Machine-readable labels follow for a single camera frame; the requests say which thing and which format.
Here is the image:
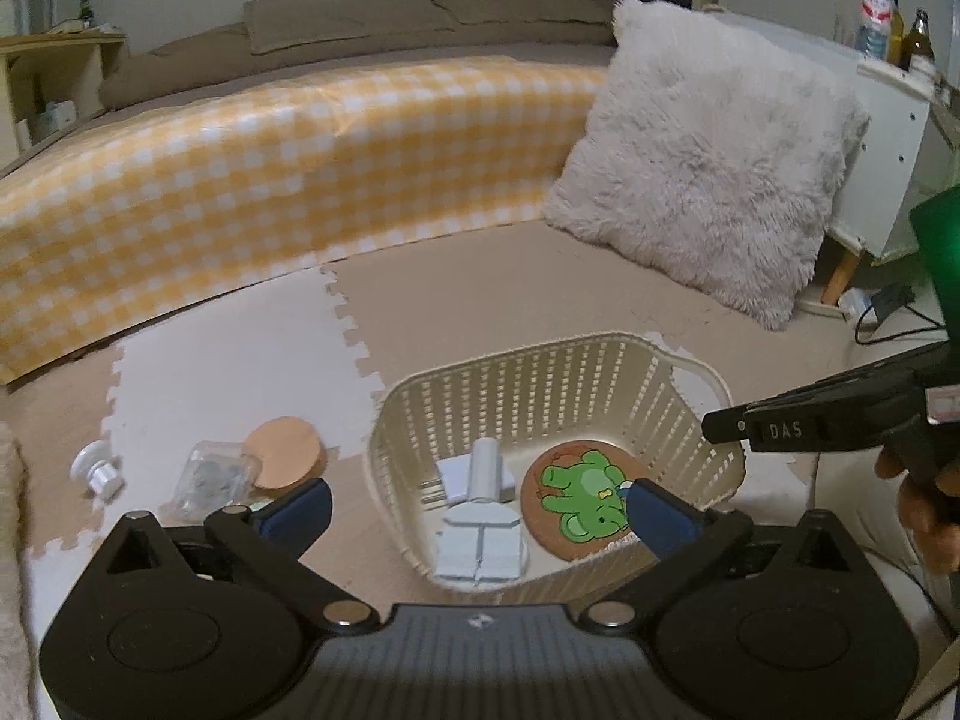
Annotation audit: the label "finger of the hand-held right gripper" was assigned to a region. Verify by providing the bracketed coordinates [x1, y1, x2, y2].
[701, 349, 938, 458]

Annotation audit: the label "yellow checked bed cover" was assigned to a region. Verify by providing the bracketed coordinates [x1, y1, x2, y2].
[0, 60, 610, 387]

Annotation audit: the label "brown bed pillow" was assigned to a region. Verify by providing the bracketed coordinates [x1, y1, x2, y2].
[431, 0, 620, 46]
[244, 0, 440, 55]

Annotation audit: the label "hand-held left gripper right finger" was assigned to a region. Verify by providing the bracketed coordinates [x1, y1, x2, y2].
[576, 477, 869, 632]

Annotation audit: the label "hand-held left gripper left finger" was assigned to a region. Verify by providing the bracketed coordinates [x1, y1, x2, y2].
[96, 477, 385, 632]

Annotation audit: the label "white cabinet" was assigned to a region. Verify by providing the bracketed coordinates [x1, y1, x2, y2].
[701, 7, 960, 308]

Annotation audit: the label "white plug adapter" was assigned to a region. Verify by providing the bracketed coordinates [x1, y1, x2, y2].
[420, 456, 518, 505]

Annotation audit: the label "white foam mat tile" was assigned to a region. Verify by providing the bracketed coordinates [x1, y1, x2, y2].
[19, 262, 383, 563]

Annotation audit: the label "tissue box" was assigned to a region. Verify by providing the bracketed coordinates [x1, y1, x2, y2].
[30, 101, 76, 140]

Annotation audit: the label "wooden shelf unit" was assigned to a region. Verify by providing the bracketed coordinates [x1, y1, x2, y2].
[0, 30, 128, 173]

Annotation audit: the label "white power adapters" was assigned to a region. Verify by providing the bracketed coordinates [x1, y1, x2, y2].
[435, 437, 530, 590]

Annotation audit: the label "glass jar with cork lid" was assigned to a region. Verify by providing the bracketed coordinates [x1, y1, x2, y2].
[159, 441, 260, 522]

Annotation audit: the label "green dinosaur round coaster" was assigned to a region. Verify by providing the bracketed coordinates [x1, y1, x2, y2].
[521, 444, 652, 562]

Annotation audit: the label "person's right hand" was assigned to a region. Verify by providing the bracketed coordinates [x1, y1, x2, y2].
[874, 450, 960, 575]

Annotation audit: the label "cream plastic basket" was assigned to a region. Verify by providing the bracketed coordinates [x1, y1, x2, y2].
[364, 330, 747, 605]

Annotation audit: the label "clear water bottle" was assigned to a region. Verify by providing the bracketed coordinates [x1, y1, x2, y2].
[855, 0, 897, 61]

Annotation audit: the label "amber glass bottle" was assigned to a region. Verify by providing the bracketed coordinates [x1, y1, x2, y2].
[902, 9, 937, 74]

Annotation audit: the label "white round knob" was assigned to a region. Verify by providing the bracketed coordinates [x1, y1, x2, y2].
[70, 441, 123, 497]

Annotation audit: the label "black power cable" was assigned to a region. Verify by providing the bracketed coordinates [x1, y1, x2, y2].
[853, 286, 947, 346]

